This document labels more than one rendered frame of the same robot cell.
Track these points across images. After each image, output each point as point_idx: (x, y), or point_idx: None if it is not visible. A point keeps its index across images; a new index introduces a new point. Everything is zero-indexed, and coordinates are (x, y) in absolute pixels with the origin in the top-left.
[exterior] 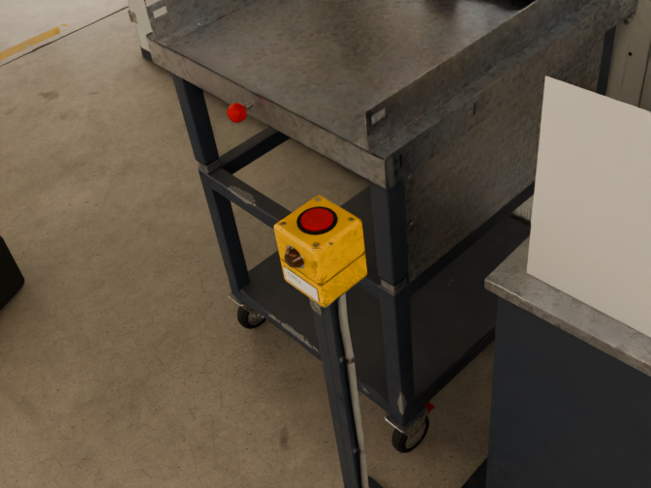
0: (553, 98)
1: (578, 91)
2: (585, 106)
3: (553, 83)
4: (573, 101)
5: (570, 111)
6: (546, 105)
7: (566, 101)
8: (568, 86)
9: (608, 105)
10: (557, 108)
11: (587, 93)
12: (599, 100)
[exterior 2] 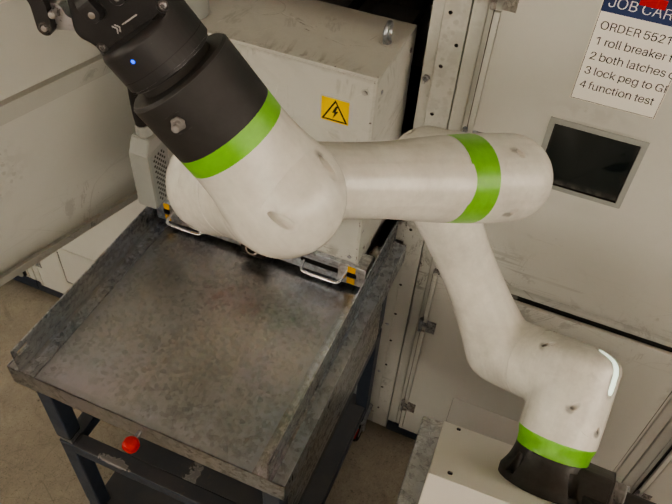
0: (434, 482)
1: (454, 484)
2: (459, 490)
3: (435, 477)
4: (450, 487)
5: (446, 490)
6: (428, 484)
7: (444, 486)
8: (446, 480)
9: (476, 493)
10: (437, 487)
11: (461, 486)
12: (469, 490)
